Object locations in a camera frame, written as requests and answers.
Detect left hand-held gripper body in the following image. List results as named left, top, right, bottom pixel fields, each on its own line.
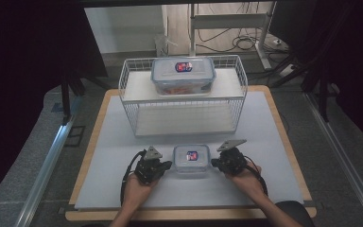
left=134, top=145, right=164, bottom=185

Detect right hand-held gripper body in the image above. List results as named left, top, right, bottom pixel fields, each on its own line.
left=216, top=139, right=249, bottom=175

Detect small clear food container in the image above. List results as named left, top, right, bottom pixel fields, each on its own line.
left=172, top=144, right=212, bottom=175

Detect white wire shelf rack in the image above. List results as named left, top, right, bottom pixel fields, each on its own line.
left=118, top=54, right=249, bottom=138

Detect large clear food container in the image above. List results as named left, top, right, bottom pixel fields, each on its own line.
left=150, top=56, right=217, bottom=96

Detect person's right hand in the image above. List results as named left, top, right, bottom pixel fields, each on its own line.
left=225, top=160, right=266, bottom=198

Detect person's left hand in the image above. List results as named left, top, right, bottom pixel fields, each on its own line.
left=124, top=173, right=157, bottom=206

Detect pale grey table mat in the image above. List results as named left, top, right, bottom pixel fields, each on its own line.
left=74, top=91, right=304, bottom=211

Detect person's dark clothing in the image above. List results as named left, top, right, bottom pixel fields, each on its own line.
left=274, top=200, right=317, bottom=227

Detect white power strip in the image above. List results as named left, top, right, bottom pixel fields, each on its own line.
left=278, top=63, right=298, bottom=79

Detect black tripod stand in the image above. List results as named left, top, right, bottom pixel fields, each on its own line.
left=59, top=71, right=109, bottom=126

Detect black metal stand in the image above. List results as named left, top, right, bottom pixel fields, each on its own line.
left=270, top=55, right=333, bottom=123

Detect clear plastic bag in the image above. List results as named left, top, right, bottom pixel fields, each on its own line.
left=154, top=33, right=178, bottom=59

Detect white metal stand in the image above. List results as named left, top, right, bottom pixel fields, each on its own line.
left=188, top=2, right=277, bottom=71

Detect dark curtain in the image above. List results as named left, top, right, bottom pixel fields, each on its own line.
left=268, top=0, right=363, bottom=154
left=0, top=0, right=109, bottom=210

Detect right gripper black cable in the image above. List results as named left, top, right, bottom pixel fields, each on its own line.
left=243, top=155, right=269, bottom=197

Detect aluminium rail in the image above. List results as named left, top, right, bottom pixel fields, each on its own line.
left=304, top=92, right=363, bottom=219
left=14, top=94, right=83, bottom=227

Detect black floor cables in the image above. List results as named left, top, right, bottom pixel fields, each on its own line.
left=195, top=27, right=292, bottom=55

